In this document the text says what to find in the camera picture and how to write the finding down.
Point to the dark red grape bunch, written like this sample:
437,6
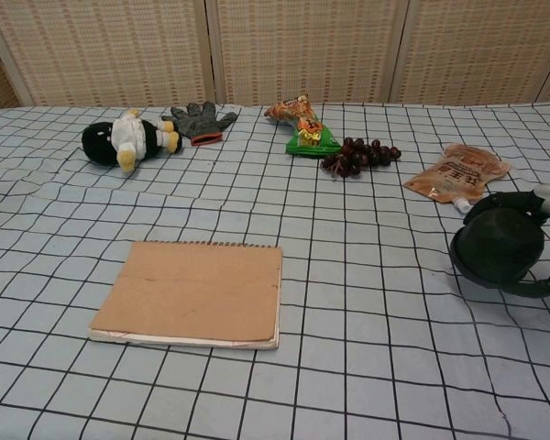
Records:
357,158

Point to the orange spout pouch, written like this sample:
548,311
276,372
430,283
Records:
458,176

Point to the green snack packet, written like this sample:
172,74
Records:
311,139

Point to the grey knitted work glove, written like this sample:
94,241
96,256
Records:
199,119

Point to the brown cover spiral notebook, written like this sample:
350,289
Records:
197,289

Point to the black and white plush doll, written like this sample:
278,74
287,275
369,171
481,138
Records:
101,142

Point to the orange snack packet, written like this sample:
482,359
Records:
286,110

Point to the blue checkered tablecloth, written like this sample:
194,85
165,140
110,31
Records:
348,344

